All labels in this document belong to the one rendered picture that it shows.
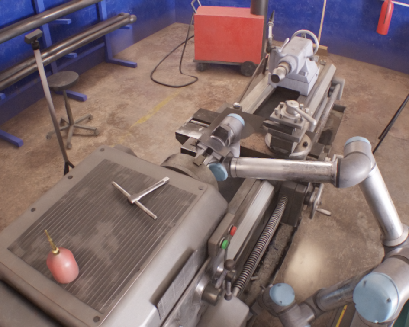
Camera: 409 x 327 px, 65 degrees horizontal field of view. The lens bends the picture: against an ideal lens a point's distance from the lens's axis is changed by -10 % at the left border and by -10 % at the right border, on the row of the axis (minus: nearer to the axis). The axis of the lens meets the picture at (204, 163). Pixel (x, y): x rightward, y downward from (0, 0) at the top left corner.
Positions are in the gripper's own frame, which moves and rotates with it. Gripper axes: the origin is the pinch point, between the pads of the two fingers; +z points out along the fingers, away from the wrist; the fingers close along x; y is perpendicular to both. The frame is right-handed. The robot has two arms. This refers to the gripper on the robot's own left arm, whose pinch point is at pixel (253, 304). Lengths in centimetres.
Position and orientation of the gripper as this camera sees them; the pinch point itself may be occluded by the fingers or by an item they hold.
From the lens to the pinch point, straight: 170.5
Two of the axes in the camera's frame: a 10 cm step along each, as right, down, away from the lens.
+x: -6.8, 5.6, -4.8
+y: -7.0, -6.9, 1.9
